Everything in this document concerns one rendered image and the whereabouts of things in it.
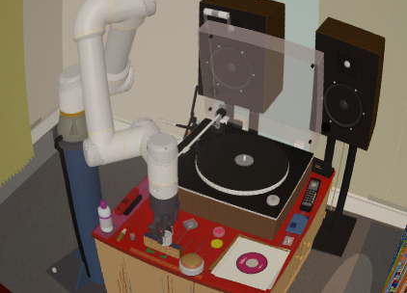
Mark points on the yellow disc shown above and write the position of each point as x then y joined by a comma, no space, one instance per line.
216,243

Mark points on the grey spindle disc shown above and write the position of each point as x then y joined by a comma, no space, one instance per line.
244,160

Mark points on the black platter mat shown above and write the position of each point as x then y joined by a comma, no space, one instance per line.
222,168

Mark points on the pink mat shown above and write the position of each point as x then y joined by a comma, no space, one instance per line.
115,221

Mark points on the white speed knob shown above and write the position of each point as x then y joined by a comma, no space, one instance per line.
272,199

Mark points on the white adapter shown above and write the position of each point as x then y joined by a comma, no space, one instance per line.
168,238

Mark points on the clear dust cover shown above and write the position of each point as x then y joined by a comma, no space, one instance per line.
289,94

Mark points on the small green yellow tube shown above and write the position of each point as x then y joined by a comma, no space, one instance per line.
121,235

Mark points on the white cue lever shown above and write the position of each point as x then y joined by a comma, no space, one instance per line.
225,119

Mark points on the white bottle with purple cap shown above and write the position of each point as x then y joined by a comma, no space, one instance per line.
105,218

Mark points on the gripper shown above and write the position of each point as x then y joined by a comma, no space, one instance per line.
164,207

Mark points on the small black box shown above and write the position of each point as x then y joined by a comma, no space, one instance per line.
323,168

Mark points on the wooden cabinet with red top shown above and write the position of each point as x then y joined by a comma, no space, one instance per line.
154,277

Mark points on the brown speaker on black stand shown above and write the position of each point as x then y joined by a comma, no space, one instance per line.
350,85

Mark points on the wooden holder block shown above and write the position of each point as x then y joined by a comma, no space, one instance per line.
160,248

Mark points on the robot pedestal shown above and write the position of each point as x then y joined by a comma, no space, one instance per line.
83,194

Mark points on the round white and tan tin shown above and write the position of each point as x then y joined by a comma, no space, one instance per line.
191,264

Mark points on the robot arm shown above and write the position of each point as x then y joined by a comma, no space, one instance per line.
96,94

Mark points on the white tonearm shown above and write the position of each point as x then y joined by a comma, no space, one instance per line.
199,134

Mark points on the olive curtain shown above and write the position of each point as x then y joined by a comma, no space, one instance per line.
13,85

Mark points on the black dust cover stay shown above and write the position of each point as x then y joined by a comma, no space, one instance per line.
194,107

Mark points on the small white floor object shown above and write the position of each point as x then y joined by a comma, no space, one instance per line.
54,270

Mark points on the pink disc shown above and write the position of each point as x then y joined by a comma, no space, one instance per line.
219,231

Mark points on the small clear box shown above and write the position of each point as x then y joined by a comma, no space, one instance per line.
288,240

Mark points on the black remote control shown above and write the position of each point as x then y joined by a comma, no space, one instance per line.
310,194

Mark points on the brown speaker without stand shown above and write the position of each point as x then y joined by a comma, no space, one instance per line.
273,20

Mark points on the small grey clip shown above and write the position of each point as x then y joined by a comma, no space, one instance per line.
132,236

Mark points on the small grey pink box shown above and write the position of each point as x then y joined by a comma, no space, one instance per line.
190,224

